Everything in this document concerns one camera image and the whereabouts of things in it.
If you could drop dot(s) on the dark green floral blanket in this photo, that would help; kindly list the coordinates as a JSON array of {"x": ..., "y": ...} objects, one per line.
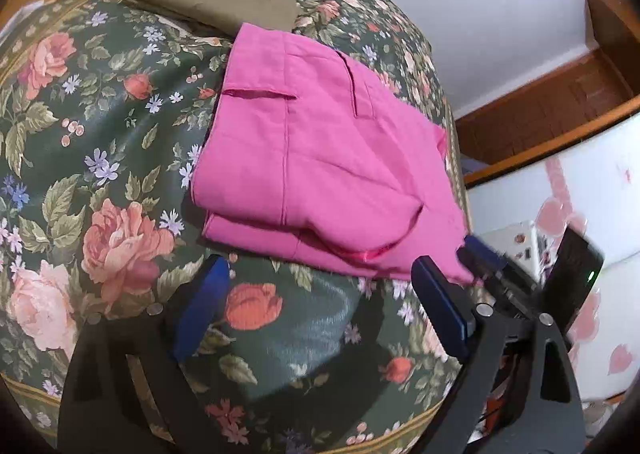
[{"x": 110, "y": 144}]

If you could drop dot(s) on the white wardrobe with pink flowers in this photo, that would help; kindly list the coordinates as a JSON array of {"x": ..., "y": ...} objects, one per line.
[{"x": 610, "y": 194}]

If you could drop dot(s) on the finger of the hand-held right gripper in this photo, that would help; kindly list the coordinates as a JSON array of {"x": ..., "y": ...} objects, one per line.
[{"x": 484, "y": 256}]

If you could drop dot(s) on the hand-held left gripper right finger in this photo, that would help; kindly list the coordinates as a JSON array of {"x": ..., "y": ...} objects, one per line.
[{"x": 442, "y": 305}]

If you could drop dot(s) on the pink pants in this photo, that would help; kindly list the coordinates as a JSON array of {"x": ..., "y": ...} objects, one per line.
[{"x": 320, "y": 154}]

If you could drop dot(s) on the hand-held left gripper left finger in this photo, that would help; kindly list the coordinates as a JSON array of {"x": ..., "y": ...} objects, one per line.
[{"x": 201, "y": 308}]

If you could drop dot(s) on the white box with stickers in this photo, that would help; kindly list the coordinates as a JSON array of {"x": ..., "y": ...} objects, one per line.
[{"x": 515, "y": 244}]

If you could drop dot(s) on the brown wooden cabinet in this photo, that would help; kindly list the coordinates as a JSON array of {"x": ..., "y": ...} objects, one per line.
[{"x": 555, "y": 104}]

